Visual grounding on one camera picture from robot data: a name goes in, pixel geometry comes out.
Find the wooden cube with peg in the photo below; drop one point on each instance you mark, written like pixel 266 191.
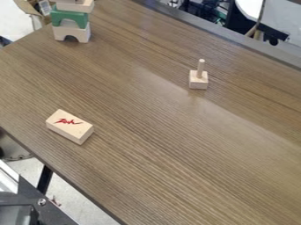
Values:
pixel 198 80

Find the rectangular wooden block red mark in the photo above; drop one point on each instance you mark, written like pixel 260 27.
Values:
pixel 70 126

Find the green arch block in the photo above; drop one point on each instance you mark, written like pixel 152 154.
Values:
pixel 70 17

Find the white arch block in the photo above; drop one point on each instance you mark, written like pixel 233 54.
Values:
pixel 72 32

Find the plain wooden block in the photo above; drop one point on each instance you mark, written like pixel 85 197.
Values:
pixel 75 5

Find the cardboard box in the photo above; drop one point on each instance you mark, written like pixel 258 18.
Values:
pixel 34 8

